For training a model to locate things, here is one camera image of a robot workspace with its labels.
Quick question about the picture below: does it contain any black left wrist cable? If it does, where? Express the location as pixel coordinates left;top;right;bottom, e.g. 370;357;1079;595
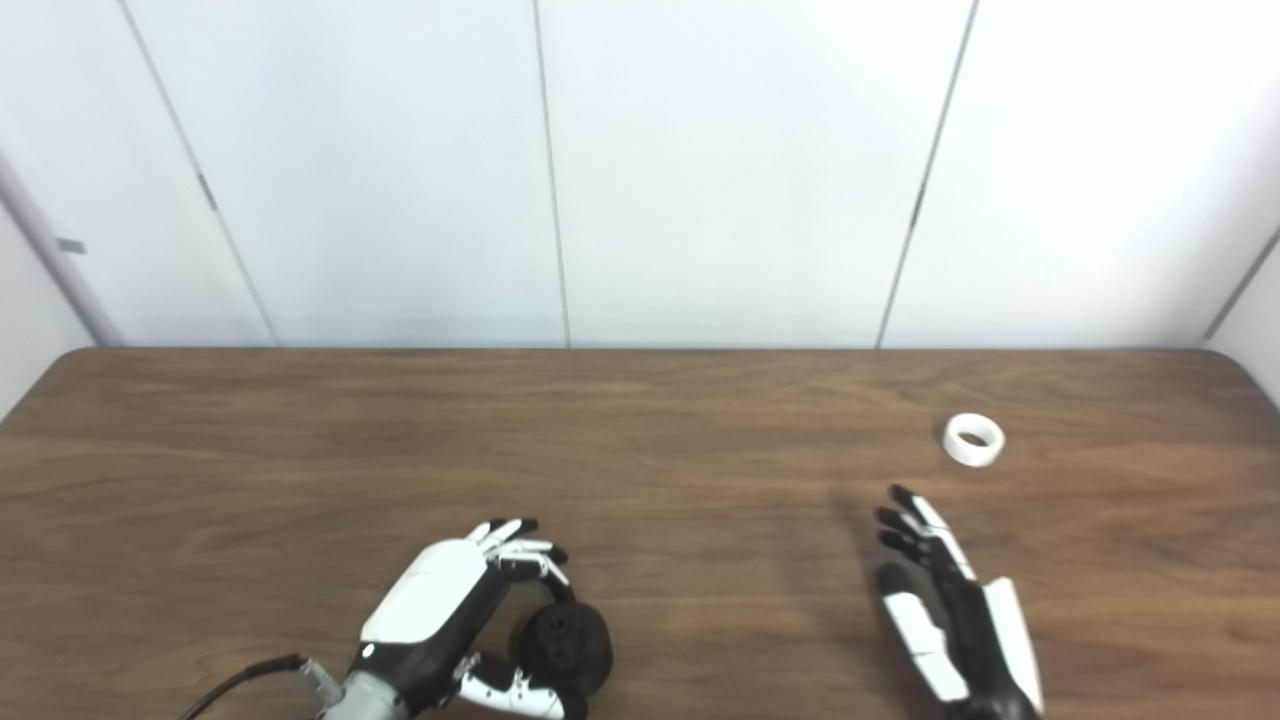
175;654;347;720

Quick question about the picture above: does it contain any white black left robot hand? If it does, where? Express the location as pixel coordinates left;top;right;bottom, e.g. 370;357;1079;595
348;516;589;720

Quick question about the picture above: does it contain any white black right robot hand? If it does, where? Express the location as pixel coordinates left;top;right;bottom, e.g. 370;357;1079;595
875;484;1047;720

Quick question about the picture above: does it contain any round black plastic part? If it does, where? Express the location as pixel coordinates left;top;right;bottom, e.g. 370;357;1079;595
507;599;615;702

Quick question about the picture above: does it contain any white plastic ring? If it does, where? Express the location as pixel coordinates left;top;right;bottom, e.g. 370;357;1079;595
942;412;1007;469

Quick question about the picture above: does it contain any grey wall corner post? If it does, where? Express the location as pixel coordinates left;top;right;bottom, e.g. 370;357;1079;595
0;148;127;348

